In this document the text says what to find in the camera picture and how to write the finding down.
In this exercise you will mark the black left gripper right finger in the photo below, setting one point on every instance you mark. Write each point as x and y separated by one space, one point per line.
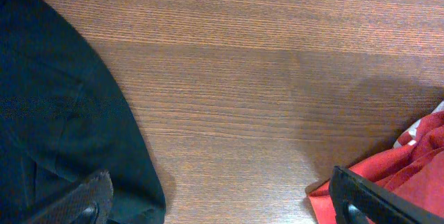
357 200

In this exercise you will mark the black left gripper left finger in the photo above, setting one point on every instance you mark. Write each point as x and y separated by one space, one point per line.
87 201

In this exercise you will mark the red t-shirt white print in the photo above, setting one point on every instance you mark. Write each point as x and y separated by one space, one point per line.
412 169

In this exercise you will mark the black crumpled garment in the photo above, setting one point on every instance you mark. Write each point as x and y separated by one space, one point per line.
63 117

